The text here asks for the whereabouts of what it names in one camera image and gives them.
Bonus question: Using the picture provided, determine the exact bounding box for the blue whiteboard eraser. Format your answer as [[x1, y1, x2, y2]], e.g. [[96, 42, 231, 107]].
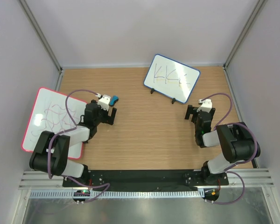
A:
[[109, 95, 119, 107]]

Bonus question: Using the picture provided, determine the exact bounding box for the blue framed whiteboard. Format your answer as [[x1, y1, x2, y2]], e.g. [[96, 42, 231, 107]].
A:
[[143, 54, 201, 104]]

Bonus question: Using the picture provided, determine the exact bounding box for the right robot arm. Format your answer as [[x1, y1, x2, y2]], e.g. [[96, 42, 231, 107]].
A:
[[185, 105, 261, 185]]

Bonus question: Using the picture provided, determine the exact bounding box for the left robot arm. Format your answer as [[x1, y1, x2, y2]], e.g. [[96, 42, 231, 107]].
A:
[[29, 99, 117, 187]]

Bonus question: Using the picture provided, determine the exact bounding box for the pink framed whiteboard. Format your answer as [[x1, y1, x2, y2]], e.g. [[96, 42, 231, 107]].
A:
[[22, 87, 86, 152]]

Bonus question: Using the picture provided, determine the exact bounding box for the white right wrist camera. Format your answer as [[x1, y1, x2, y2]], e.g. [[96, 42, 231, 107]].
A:
[[197, 99, 212, 112]]

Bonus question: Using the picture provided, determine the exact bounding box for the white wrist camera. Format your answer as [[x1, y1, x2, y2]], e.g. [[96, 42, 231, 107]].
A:
[[197, 99, 212, 112], [96, 93, 111, 111]]

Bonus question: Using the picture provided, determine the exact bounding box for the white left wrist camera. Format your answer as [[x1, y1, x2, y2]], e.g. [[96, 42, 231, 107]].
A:
[[96, 93, 111, 111]]

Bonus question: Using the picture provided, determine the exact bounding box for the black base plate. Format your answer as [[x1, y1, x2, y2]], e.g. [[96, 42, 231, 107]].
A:
[[67, 169, 229, 188]]

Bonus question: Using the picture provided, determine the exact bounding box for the aluminium rail frame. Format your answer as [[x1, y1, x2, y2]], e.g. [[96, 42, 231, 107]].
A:
[[19, 168, 273, 192]]

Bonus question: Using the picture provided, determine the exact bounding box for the left aluminium corner post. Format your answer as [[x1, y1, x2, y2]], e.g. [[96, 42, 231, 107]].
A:
[[18, 0, 63, 73]]

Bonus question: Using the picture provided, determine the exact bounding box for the aluminium corner post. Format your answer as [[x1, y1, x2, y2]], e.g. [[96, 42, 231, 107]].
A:
[[18, 0, 63, 73], [223, 0, 267, 70]]

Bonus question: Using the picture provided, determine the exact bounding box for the slotted cable duct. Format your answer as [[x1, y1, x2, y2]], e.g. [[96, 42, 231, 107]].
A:
[[29, 189, 204, 199]]

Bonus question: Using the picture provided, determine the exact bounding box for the right aluminium corner post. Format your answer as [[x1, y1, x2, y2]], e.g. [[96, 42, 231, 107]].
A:
[[223, 0, 267, 70]]

